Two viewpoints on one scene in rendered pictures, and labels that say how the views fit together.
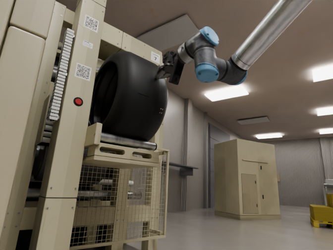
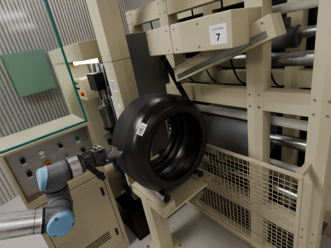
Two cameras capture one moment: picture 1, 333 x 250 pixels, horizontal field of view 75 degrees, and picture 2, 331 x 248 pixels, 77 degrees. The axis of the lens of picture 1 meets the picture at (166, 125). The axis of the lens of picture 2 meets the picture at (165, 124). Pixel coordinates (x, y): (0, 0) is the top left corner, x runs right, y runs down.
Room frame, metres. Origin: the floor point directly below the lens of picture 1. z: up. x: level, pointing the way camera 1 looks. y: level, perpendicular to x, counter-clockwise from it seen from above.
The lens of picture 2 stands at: (1.34, -0.87, 1.72)
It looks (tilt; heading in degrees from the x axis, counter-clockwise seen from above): 22 degrees down; 93
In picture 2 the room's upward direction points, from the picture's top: 11 degrees counter-clockwise
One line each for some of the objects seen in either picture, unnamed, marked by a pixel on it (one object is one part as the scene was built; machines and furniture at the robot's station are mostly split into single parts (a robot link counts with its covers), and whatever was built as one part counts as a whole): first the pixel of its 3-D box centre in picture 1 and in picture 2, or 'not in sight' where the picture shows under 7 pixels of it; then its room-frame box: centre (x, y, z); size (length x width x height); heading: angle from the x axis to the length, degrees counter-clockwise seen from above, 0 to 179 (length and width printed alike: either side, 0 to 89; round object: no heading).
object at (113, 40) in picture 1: (122, 51); (196, 35); (1.53, 0.38, 1.71); 0.61 x 0.25 x 0.15; 129
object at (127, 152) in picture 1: (126, 154); (151, 194); (1.11, 0.20, 0.84); 0.36 x 0.09 x 0.06; 129
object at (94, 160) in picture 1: (112, 162); (169, 187); (1.22, 0.29, 0.80); 0.37 x 0.36 x 0.02; 39
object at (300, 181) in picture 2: (118, 189); (228, 193); (1.62, 0.32, 0.65); 0.90 x 0.02 x 0.70; 129
